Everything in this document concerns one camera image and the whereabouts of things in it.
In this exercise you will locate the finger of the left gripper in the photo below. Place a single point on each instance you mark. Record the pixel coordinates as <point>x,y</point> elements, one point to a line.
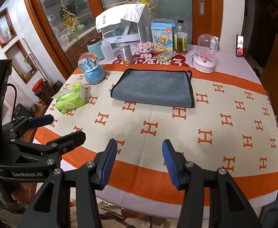
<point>21,125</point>
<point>66,144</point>

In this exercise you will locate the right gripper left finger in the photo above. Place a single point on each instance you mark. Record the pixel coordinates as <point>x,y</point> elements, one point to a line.
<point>50,206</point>

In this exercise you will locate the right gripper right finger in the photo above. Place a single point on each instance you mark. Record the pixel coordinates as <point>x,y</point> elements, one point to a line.
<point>228,205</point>

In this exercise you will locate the purple and grey towel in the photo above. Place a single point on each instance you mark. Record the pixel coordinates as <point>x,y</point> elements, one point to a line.
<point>155,87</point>

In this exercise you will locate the red bucket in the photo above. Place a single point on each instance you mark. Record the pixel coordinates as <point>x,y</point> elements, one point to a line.
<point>38,86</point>

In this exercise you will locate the green tissue pack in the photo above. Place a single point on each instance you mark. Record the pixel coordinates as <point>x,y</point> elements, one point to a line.
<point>71,98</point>

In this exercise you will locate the orange cream H-pattern blanket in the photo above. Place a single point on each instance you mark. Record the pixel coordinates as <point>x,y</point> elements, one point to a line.
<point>231,126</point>

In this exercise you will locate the blue castle snow globe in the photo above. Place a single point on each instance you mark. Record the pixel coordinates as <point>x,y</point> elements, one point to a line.
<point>88,64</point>

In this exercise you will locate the white squeeze bottle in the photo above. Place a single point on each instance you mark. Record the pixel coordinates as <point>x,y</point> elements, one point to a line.
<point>107,50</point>

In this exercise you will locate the teal cylindrical humidifier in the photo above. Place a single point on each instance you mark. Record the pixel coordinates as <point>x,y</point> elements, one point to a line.
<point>94,48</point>

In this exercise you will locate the silver orange aluminium can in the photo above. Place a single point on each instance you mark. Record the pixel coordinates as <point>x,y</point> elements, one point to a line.
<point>126,54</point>

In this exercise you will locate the red white printed mat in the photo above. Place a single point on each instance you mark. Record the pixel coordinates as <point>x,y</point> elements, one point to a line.
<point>177,60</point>

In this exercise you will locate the wooden glass sliding door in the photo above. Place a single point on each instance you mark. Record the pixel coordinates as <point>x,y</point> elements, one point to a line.
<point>65,27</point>

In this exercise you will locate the pink brick bear figure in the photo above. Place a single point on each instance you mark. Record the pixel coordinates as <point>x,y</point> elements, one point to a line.
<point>145,48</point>

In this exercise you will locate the white countertop appliance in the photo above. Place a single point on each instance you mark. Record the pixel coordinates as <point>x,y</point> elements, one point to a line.
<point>126,32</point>

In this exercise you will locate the gold pill blister pack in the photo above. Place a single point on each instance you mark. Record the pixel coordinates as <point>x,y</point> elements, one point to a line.
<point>165,56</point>

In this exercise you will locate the white paper bag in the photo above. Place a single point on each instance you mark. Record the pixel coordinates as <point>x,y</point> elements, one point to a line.
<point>137,13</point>

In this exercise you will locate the pink dome music box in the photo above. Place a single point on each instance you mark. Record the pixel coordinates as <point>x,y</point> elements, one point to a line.
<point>204,57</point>

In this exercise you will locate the blue duck picture box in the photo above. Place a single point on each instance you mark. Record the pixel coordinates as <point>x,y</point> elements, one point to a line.
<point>162,35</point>

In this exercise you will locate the glass bottle amber liquid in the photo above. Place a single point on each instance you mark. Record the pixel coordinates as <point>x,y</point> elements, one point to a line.
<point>180,38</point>

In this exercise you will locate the upright smartphone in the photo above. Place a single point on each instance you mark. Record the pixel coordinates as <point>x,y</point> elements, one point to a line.
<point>239,45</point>

